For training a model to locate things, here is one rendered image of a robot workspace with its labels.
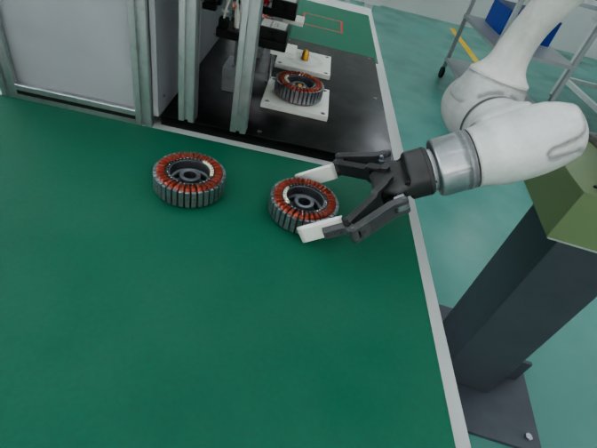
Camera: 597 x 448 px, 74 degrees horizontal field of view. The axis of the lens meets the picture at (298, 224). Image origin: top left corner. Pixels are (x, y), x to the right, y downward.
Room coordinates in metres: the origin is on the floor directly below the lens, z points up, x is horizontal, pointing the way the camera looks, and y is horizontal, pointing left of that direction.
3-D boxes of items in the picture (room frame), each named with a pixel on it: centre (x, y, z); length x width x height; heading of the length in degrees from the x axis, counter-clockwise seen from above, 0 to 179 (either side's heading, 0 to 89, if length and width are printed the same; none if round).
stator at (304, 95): (0.89, 0.08, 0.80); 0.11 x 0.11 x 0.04
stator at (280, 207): (0.51, 0.00, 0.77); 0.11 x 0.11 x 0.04
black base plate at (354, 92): (1.00, 0.11, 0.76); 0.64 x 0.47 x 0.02; 5
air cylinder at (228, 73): (0.87, 0.22, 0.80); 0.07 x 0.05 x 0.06; 5
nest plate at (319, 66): (1.13, 0.10, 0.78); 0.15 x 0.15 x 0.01; 5
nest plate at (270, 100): (0.89, 0.08, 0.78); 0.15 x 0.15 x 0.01; 5
